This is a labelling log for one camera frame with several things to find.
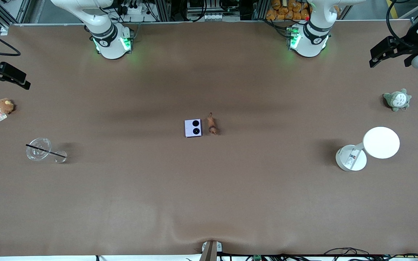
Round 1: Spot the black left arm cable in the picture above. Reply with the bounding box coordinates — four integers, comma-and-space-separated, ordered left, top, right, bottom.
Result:
386, 0, 418, 44

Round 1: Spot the brown plush toy with tag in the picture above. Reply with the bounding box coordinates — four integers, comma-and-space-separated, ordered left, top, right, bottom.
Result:
0, 98, 16, 121

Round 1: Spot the lilac flip phone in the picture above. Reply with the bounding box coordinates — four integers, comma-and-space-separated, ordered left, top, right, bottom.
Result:
185, 119, 202, 138

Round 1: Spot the clear plastic cup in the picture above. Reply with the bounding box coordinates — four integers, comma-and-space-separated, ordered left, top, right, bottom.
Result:
26, 137, 67, 164

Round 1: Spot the black straw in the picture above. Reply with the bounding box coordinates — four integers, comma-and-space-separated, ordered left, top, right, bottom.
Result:
25, 144, 67, 159

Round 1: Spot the metal table edge mount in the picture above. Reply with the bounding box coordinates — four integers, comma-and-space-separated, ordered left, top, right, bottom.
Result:
199, 240, 223, 261

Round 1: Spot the pile of orange plush toys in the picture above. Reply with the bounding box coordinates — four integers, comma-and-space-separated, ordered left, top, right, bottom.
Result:
266, 0, 311, 21

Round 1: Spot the grey Totoro plush toy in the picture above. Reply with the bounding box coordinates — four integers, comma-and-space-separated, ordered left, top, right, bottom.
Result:
383, 88, 412, 112

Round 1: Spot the white round desk lamp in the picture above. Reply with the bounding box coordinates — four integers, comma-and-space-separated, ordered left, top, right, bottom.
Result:
335, 126, 401, 172

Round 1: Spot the brown lion statue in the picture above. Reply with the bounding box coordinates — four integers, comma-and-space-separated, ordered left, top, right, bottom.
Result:
207, 112, 219, 136

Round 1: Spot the white power strip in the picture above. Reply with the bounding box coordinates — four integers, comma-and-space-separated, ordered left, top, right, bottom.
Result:
123, 4, 153, 16

